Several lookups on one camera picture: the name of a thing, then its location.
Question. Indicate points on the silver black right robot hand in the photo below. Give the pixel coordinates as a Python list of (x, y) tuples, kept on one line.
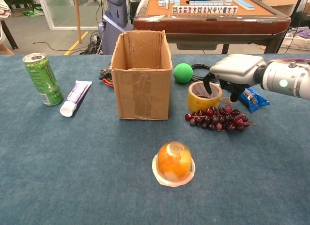
[(237, 67)]

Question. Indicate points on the yellow tape roll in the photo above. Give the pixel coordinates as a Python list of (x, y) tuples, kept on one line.
[(201, 104)]

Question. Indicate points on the purple grape bunch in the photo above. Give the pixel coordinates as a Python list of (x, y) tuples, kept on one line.
[(218, 119)]

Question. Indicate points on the orange cup dessert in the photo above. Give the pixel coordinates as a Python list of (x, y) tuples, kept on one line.
[(173, 162)]

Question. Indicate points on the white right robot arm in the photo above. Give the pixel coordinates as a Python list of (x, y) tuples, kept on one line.
[(285, 79)]

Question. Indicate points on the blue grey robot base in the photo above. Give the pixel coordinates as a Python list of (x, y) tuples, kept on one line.
[(112, 29)]

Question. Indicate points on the open cardboard box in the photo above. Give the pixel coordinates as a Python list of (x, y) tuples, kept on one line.
[(140, 94)]

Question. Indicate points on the grey black glove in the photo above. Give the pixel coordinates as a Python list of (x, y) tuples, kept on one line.
[(105, 73)]

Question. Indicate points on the blue snack packet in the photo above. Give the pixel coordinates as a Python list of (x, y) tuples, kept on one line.
[(256, 101)]

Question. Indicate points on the brown mahjong table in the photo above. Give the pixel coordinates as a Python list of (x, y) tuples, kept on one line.
[(206, 24)]

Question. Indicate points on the green ball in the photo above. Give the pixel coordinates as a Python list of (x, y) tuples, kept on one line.
[(183, 73)]

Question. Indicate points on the white plastic basket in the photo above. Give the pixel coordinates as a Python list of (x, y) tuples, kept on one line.
[(295, 42)]

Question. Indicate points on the face-up mahjong tile row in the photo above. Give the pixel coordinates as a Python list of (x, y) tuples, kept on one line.
[(206, 9)]

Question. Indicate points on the blue backed mahjong tile cluster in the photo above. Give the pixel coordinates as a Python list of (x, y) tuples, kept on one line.
[(167, 0)]

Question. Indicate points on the purple white toothpaste tube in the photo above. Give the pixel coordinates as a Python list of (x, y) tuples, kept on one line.
[(76, 95)]

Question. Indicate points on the wooden stand leg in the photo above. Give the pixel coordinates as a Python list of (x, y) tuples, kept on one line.
[(78, 17)]

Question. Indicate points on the green energy drink can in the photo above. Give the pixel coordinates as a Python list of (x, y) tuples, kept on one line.
[(44, 79)]

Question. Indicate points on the blue felt table mat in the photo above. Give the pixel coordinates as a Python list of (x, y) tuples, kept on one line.
[(72, 174)]

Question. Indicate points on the green potted plants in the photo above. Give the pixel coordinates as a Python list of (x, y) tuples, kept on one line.
[(19, 1)]

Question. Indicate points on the white chair with wooden legs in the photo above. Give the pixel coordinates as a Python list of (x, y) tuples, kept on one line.
[(4, 9)]

